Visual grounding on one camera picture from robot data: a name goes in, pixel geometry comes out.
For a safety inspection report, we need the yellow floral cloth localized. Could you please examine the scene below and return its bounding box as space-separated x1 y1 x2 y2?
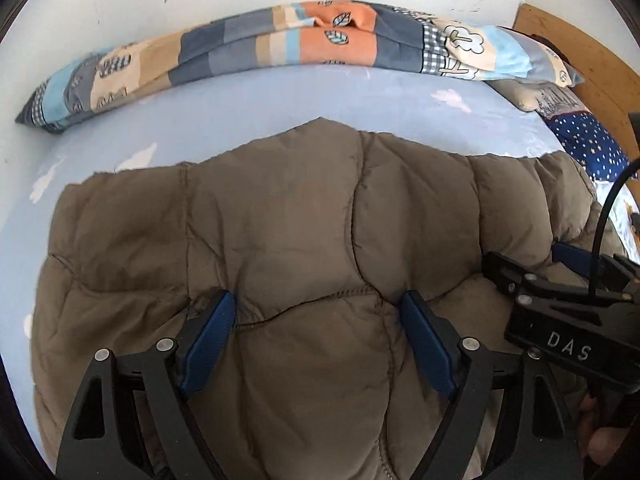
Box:
625 200 640 256

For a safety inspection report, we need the long patchwork patterned pillow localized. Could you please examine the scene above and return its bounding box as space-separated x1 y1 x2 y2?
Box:
15 0 586 133

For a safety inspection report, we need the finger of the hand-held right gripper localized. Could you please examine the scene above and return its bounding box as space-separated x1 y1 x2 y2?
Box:
482 251 601 306
552 240 640 306

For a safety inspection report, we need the brown puffer jacket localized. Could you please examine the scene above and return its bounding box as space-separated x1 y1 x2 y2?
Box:
30 116 626 480

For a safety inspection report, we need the white printed pillow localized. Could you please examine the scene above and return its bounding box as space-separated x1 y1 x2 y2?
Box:
530 82 593 121

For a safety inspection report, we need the black cable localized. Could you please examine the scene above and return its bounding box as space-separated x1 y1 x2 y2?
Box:
591 157 640 301

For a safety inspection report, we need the dark red cloth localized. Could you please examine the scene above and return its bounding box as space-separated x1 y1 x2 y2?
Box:
530 32 568 61

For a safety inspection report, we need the navy star pillow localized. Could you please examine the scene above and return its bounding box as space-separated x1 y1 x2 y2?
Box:
545 111 633 182

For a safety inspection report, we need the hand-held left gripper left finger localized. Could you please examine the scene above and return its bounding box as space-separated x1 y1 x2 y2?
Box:
55 288 237 480

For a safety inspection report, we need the wooden headboard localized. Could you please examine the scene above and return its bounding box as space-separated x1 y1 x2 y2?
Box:
514 2 640 136

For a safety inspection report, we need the light blue bed sheet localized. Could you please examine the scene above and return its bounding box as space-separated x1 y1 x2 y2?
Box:
0 60 640 461

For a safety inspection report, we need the small beige pillow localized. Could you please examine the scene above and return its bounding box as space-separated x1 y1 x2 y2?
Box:
489 80 538 112

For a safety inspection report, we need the person's right hand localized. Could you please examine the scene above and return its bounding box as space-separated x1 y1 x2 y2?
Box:
577 394 632 467

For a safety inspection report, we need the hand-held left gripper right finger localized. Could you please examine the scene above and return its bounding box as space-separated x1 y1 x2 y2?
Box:
397 290 586 480

